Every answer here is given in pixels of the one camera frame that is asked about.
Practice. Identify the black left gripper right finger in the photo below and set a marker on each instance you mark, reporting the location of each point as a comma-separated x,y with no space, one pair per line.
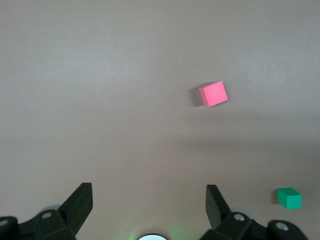
217,217

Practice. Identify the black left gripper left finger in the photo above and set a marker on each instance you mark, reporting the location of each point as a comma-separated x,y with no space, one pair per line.
72,212

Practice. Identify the green foam cube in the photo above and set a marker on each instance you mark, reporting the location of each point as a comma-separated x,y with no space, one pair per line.
291,200

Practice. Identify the red foam cube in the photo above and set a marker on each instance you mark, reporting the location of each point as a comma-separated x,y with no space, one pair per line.
213,94

